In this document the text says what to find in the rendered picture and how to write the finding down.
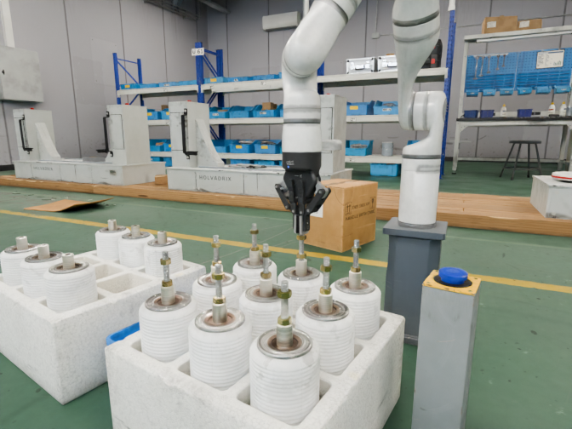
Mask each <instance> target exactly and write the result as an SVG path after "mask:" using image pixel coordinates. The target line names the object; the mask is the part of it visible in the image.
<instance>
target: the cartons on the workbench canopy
mask: <svg viewBox="0 0 572 429"><path fill-rule="evenodd" d="M517 24H518V25H517ZM541 26H542V19H537V20H522V21H518V17H517V16H504V15H500V16H498V17H485V19H484V21H483V26H482V34H487V33H497V32H505V31H522V30H531V29H540V28H541Z"/></svg>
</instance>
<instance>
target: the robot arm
mask: <svg viewBox="0 0 572 429"><path fill-rule="evenodd" d="M361 1H362V0H315V1H314V2H313V4H312V6H311V8H310V11H309V13H308V14H307V15H306V17H305V18H304V19H303V21H302V22H301V23H300V24H299V26H298V27H297V29H296V30H295V32H294V33H293V35H292V36H291V38H290V39H289V40H288V42H287V44H286V46H285V48H284V50H283V53H282V79H283V93H284V99H283V123H284V125H283V135H282V166H283V169H285V172H284V175H283V180H282V181H281V182H280V183H277V184H275V189H276V191H277V194H278V196H279V197H280V199H281V201H282V203H283V206H284V207H285V208H286V209H287V210H288V209H289V210H290V211H291V212H292V214H293V229H294V233H299V234H301V235H304V234H307V233H308V232H309V231H310V214H311V213H314V212H318V211H319V210H320V208H321V207H322V205H323V203H324V202H325V200H326V199H327V197H328V196H329V194H330V193H331V189H330V188H329V187H327V188H326V187H325V186H324V185H323V184H322V183H321V177H320V174H319V170H320V169H321V166H322V150H326V151H339V150H342V142H341V141H340V140H322V132H321V124H320V123H321V100H320V95H319V94H318V92H317V69H318V68H319V67H320V66H321V65H322V64H323V62H324V60H325V59H326V57H327V56H328V54H329V51H330V50H331V49H332V47H333V45H334V43H335V40H336V39H337V37H338V36H339V34H340V32H341V31H342V30H343V29H344V27H345V26H346V24H347V23H348V21H349V20H350V19H351V17H352V15H353V14H354V12H355V11H356V9H357V8H358V6H359V4H360V3H361ZM392 27H393V36H394V44H395V51H396V59H397V69H398V119H399V123H400V126H401V128H402V129H405V130H429V134H428V136H427V137H426V138H425V139H423V140H421V141H419V142H417V143H414V144H412V145H409V146H406V147H404V148H403V155H402V170H401V184H400V198H399V210H398V224H399V225H400V226H404V227H408V228H415V229H429V228H433V227H435V225H436V215H437V206H438V186H439V175H440V164H441V153H442V141H443V127H444V121H445V115H446V108H447V99H446V95H445V93H444V92H443V91H425V92H414V91H413V84H414V81H415V79H416V77H417V75H418V73H419V71H420V69H421V68H422V66H423V65H424V63H425V62H426V60H427V58H428V57H429V55H430V54H431V52H432V51H433V49H434V47H435V45H436V43H437V41H438V38H439V33H440V8H439V0H395V3H394V5H393V9H392ZM314 194H315V197H314ZM297 202H298V205H297Z"/></svg>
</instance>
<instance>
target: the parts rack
mask: <svg viewBox="0 0 572 429"><path fill-rule="evenodd" d="M455 31H456V22H455V9H453V10H450V16H449V36H448V47H447V57H446V68H445V67H441V68H428V69H420V71H419V73H418V75H417V77H416V79H415V81H414V83H429V82H444V89H443V92H444V93H445V95H446V99H447V108H446V115H445V121H444V127H443V141H442V153H441V164H440V175H439V179H442V178H443V177H442V178H441V175H445V174H444V173H443V168H444V159H445V153H446V152H445V151H446V150H445V148H446V138H447V128H448V118H449V99H450V89H451V78H452V71H453V70H452V68H453V59H454V48H455ZM204 52H206V53H209V54H213V55H216V70H215V69H214V68H213V66H212V65H211V63H210V62H209V60H208V58H207V57H206V55H205V54H204V55H196V72H197V84H196V85H183V86H171V87H158V88H146V89H122V90H120V87H121V86H120V85H119V75H118V65H117V63H118V64H119V65H120V66H121V67H122V68H123V69H124V70H125V71H126V72H127V70H126V69H125V68H124V67H123V66H122V65H121V64H120V63H119V62H118V60H122V59H118V57H117V53H112V54H113V64H114V74H115V84H116V94H117V104H118V105H121V95H122V94H137V95H136V96H135V97H134V98H133V100H132V101H131V102H130V103H129V104H130V105H131V104H132V103H133V102H134V100H135V99H136V98H137V97H138V95H140V106H144V98H152V97H168V96H183V95H197V102H198V103H205V100H204V95H205V94H211V97H210V98H209V100H208V102H207V104H208V103H209V106H210V105H211V103H212V102H213V100H214V98H215V96H216V95H217V96H218V107H225V101H224V96H225V94H229V93H244V92H260V91H275V90H283V89H264V90H250V91H234V92H219V93H212V91H211V89H229V88H242V87H256V86H270V85H283V79H269V80H257V81H244V82H232V83H208V84H204V79H203V60H204V62H205V63H206V65H207V66H208V68H209V69H210V70H211V72H212V73H213V75H214V77H224V75H223V49H216V53H215V52H212V51H209V50H207V49H205V50H204ZM203 56H204V57H205V59H206V60H207V61H206V60H205V59H204V57H203ZM123 61H127V62H131V63H135V64H137V65H138V76H139V83H143V82H142V70H141V59H137V62H133V61H129V60H123ZM207 62H208V63H209V64H210V66H211V67H212V69H213V70H214V71H212V69H211V68H210V66H209V64H208V63H207ZM214 72H215V74H216V75H217V76H216V75H215V74H214ZM127 73H128V72H127ZM128 74H129V73H128ZM129 76H130V77H131V78H132V79H133V80H134V81H135V82H136V80H135V79H134V78H133V77H132V76H131V75H130V74H129ZM136 83H137V82H136ZM383 84H398V71H380V72H367V73H355V74H343V75H330V76H324V62H323V64H322V65H321V66H320V67H319V68H318V69H317V92H318V94H323V91H324V88H337V87H352V86H368V85H383ZM213 96H214V97H213ZM212 98H213V99H212ZM211 99H212V100H211ZM147 121H148V126H170V124H169V120H147ZM346 123H399V119H398V115H364V116H346ZM262 124H284V123H283V117H252V118H214V119H209V127H210V129H211V130H212V131H213V133H214V134H213V133H212V131H211V130H210V129H209V130H210V133H211V134H212V135H213V136H214V138H215V136H216V138H217V139H218V140H225V139H226V129H225V127H226V125H262ZM210 125H219V137H218V136H217V134H216V133H215V132H214V130H213V129H212V127H211V126H210ZM216 138H215V139H216ZM217 139H216V140H217ZM218 155H219V157H220V159H221V160H222V161H223V162H224V164H226V159H227V158H232V159H261V160H282V154H255V153H250V154H246V153H218ZM150 156H151V157H172V152H150ZM345 162H348V163H402V155H393V157H382V156H381V155H374V154H372V155H369V156H366V157H360V156H345Z"/></svg>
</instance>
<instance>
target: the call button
mask: <svg viewBox="0 0 572 429"><path fill-rule="evenodd" d="M438 276H439V277H441V280H442V281H444V282H446V283H451V284H463V283H464V282H465V281H466V280H467V279H468V273H467V272H466V271H464V270H462V269H460V268H456V267H443V268H441V269H439V270H438Z"/></svg>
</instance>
